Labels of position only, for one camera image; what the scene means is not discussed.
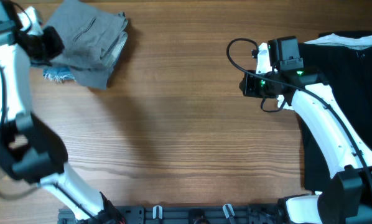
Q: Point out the grey shorts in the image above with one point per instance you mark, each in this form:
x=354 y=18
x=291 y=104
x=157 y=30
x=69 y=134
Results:
x=93 y=40

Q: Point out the folded blue denim shorts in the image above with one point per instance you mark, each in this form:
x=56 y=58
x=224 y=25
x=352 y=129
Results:
x=58 y=74

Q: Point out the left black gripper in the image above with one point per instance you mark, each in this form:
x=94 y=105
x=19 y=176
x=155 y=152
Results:
x=53 y=44

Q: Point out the black garment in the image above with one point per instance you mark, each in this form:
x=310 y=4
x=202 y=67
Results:
x=360 y=119

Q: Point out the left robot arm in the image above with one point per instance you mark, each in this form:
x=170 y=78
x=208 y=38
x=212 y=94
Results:
x=29 y=149

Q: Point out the black mounting rail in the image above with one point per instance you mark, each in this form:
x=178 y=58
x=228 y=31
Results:
x=248 y=214

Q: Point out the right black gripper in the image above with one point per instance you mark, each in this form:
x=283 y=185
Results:
x=249 y=89

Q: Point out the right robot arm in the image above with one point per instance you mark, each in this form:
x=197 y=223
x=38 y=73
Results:
x=329 y=85

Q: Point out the white shirt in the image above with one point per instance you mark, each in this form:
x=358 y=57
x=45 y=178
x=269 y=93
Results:
x=347 y=64

